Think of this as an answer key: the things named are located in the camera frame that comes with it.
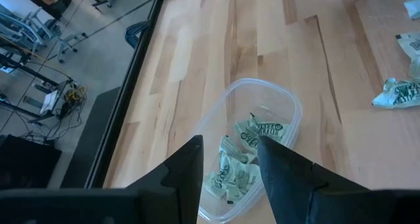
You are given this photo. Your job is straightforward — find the coiled yellow cable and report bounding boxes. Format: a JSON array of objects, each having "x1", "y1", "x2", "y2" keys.
[{"x1": 64, "y1": 84, "x2": 88, "y2": 104}]

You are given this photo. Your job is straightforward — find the clear plastic bin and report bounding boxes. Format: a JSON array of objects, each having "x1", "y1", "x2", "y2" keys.
[{"x1": 193, "y1": 78, "x2": 303, "y2": 224}]

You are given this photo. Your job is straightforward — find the white paper pad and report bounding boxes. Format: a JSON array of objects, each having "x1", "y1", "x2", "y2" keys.
[{"x1": 39, "y1": 89, "x2": 60, "y2": 116}]

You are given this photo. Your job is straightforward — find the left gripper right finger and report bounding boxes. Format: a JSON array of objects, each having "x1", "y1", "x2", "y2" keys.
[{"x1": 257, "y1": 135, "x2": 420, "y2": 224}]

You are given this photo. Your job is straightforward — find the grey chair base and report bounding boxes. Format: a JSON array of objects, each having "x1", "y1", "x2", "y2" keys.
[{"x1": 56, "y1": 32, "x2": 88, "y2": 64}]

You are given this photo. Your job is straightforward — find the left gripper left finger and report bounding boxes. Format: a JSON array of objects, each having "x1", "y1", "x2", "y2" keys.
[{"x1": 0, "y1": 134, "x2": 205, "y2": 224}]

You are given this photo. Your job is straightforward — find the black aluminium table frame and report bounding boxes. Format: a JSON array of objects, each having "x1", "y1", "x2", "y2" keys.
[{"x1": 85, "y1": 0, "x2": 184, "y2": 189}]

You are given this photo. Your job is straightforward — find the black case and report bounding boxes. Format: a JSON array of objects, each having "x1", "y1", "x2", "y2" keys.
[{"x1": 0, "y1": 134, "x2": 62, "y2": 190}]

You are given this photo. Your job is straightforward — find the blue cable coil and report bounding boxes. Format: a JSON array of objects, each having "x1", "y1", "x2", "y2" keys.
[{"x1": 123, "y1": 20, "x2": 149, "y2": 49}]

